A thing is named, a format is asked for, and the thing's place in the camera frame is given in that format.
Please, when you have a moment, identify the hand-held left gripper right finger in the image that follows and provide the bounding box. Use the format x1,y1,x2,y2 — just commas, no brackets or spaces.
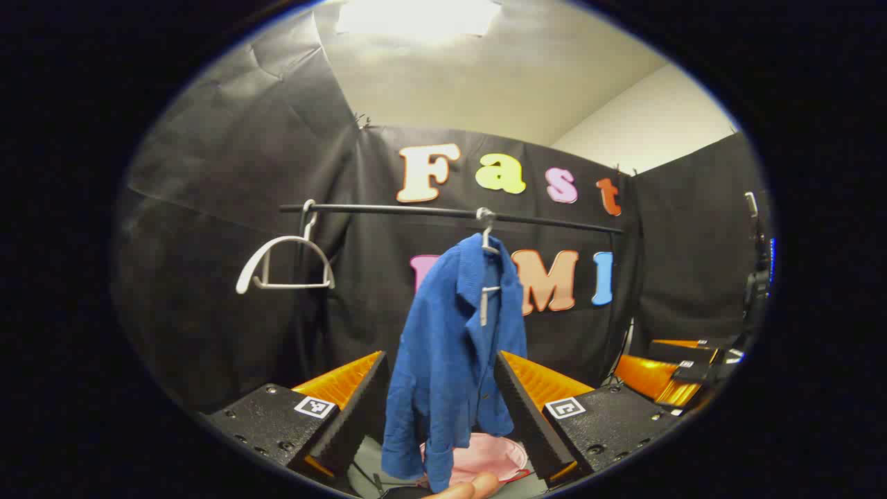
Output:
493,350,685,489

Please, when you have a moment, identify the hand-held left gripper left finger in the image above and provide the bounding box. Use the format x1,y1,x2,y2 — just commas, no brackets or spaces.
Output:
200,350,391,480

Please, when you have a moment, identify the pink laundry hamper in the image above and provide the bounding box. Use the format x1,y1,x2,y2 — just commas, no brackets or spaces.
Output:
416,433,531,486

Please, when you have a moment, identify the blue corduroy jacket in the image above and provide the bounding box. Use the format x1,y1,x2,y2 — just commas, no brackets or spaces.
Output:
381,234,529,494

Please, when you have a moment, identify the white hanger with silver hook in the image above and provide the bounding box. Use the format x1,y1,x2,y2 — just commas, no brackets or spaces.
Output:
475,207,502,328

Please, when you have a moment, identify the empty white clothes hanger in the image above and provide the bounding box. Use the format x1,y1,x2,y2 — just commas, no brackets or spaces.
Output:
236,200,336,295

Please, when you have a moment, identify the black backdrop cloth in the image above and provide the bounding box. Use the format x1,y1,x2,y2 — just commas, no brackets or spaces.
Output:
111,10,770,417

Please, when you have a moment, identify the ceiling light panel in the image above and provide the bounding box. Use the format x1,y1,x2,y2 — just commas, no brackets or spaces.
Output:
336,0,501,39

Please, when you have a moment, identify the black clothes rail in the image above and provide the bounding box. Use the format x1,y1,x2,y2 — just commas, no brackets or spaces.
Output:
279,202,624,235

